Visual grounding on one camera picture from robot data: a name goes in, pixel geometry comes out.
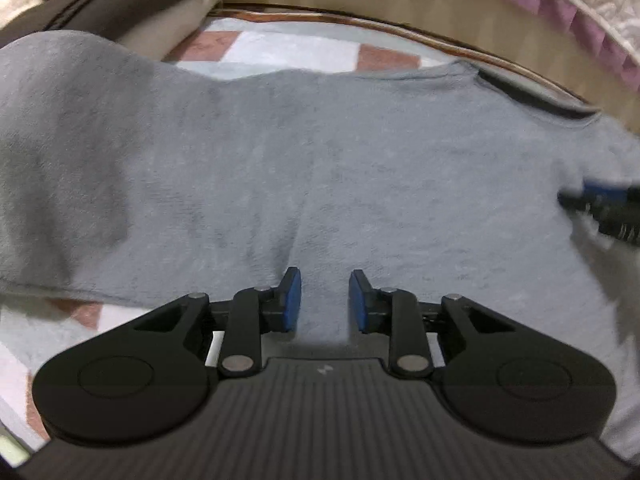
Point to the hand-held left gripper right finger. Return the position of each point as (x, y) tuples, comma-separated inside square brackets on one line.
[(359, 305)]

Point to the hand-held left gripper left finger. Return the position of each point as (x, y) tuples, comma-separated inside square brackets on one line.
[(291, 305)]

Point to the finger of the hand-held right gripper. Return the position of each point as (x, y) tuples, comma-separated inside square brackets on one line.
[(607, 192)]

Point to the grey fleece garment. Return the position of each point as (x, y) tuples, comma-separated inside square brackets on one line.
[(300, 160)]

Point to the checked floor mat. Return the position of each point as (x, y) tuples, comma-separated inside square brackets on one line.
[(280, 47)]

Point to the beige bed base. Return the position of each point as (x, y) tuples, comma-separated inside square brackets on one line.
[(400, 2)]

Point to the beige folded cloth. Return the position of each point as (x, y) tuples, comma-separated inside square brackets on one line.
[(175, 27)]

